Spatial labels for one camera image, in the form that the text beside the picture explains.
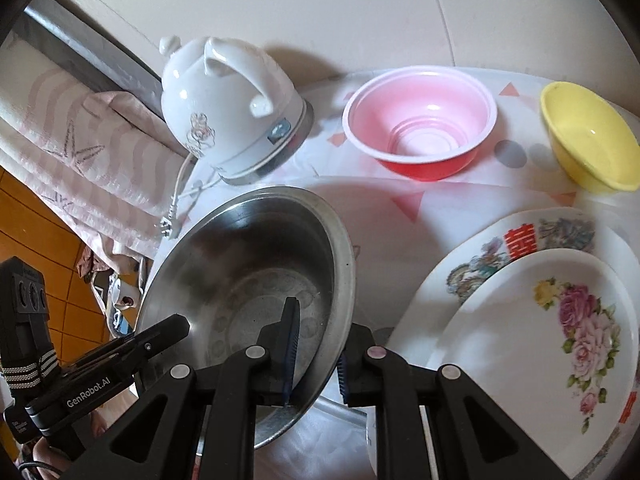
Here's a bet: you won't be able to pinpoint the white patterned tablecloth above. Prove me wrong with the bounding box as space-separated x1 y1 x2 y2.
145 67 640 480

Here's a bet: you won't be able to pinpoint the stainless steel bowl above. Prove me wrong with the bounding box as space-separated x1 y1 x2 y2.
135 186 357 451

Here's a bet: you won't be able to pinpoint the small white object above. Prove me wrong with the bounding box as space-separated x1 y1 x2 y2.
106 275 145 335

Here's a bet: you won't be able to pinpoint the person's left forearm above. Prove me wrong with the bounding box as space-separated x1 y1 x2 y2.
0 345 62 391

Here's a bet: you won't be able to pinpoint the white ceramic electric kettle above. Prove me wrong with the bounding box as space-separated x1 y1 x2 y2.
159 35 315 186

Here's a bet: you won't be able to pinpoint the yellow plastic bowl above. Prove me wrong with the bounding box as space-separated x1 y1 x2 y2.
539 81 640 193

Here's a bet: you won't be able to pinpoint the white plate pink flowers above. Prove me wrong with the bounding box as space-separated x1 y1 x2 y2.
425 248 640 480

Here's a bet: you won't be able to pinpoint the large white plate red print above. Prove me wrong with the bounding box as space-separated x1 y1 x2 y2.
366 206 640 480

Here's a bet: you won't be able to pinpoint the grey bed frame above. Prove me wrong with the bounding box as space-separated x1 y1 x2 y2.
22 0 168 111

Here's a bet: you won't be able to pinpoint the red plastic bowl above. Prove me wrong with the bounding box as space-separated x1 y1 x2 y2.
342 65 498 182

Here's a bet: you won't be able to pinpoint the pink striped blanket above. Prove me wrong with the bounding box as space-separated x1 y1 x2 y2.
0 35 201 271

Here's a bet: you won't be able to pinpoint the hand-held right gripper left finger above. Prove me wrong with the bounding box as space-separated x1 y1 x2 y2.
107 297 301 480

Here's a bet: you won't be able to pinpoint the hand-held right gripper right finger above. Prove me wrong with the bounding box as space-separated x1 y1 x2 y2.
337 324 571 480

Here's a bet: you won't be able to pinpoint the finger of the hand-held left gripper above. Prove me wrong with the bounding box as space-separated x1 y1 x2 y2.
60 313 191 391

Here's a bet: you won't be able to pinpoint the white kettle power cord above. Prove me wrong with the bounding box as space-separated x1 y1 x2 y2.
159 152 221 238

